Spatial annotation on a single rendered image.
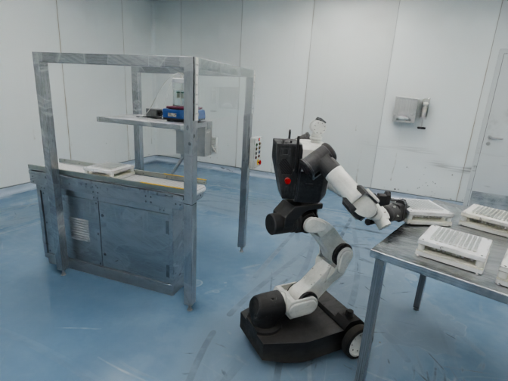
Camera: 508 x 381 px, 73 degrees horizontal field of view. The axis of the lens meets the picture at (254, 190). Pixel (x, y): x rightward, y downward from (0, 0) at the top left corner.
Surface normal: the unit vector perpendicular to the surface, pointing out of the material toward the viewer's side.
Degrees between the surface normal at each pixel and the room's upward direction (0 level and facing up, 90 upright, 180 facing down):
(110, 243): 90
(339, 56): 90
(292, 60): 90
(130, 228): 90
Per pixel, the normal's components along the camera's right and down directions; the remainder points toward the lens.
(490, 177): -0.40, 0.23
